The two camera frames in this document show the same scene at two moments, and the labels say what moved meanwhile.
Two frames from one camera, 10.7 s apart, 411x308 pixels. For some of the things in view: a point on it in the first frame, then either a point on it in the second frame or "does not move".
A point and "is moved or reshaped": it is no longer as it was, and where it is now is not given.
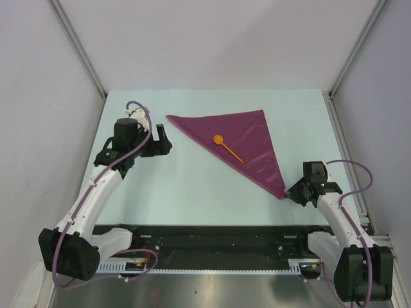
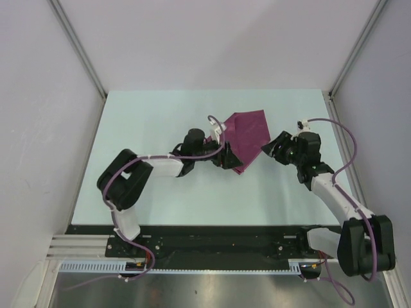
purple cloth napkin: x=245 y=133 is moved or reshaped
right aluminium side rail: x=361 y=210 does not move
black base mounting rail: x=222 y=247 does not move
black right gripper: x=293 y=193 → x=271 y=149
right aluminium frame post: x=356 y=47 does not move
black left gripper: x=160 y=147 → x=225 y=158
